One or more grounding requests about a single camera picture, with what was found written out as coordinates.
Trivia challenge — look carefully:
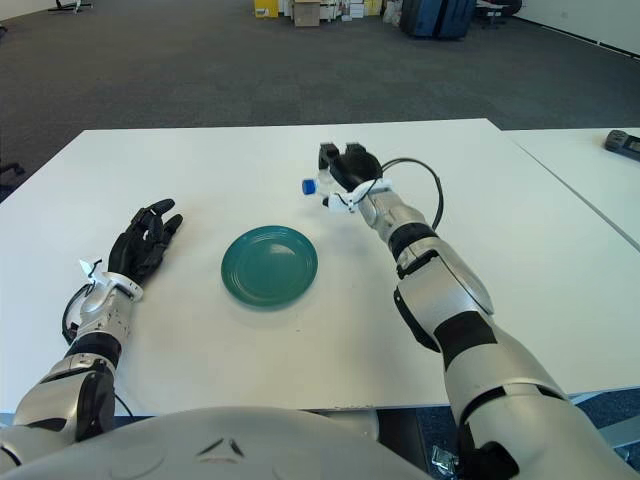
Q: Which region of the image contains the clear bottle with blue cap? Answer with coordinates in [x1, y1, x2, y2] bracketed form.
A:
[300, 169, 341, 201]

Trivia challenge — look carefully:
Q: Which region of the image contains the distant black chair and desk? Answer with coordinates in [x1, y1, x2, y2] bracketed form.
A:
[474, 0, 524, 29]

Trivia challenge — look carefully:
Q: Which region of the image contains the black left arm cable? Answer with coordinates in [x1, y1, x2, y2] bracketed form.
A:
[62, 284, 96, 346]

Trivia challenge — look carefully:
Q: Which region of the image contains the blue hard suitcase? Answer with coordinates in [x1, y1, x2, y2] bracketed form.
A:
[399, 0, 446, 37]

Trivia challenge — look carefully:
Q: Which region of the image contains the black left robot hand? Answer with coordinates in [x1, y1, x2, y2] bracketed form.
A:
[108, 198, 184, 287]

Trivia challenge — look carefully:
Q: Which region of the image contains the green round plate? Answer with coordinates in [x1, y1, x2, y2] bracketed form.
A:
[220, 225, 319, 312]

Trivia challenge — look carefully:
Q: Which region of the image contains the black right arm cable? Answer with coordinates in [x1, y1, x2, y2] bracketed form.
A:
[382, 158, 445, 231]

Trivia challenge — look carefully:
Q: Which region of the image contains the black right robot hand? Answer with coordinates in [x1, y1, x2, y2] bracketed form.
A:
[318, 141, 384, 194]

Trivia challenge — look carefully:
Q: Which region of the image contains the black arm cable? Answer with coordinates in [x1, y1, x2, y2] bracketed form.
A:
[382, 158, 445, 231]
[62, 284, 96, 346]

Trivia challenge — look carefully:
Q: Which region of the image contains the grey handheld device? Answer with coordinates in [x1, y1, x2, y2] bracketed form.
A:
[603, 128, 640, 162]

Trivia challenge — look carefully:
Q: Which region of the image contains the shiny metal floor bracket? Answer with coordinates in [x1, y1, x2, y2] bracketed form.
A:
[430, 446, 461, 474]

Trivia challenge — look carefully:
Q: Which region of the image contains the grey robot torso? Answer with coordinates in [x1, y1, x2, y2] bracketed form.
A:
[0, 405, 501, 480]

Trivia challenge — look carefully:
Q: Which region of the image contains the black and white chair base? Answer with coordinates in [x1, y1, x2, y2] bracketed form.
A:
[47, 0, 94, 15]

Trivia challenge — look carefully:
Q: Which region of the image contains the brown cardboard box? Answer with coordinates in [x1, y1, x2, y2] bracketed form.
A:
[293, 0, 321, 27]

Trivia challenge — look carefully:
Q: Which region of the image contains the stack of white boxes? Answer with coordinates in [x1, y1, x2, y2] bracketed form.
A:
[342, 0, 385, 20]

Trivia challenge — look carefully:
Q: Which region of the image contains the dark navy suitcase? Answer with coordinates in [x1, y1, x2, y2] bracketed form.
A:
[437, 0, 476, 41]

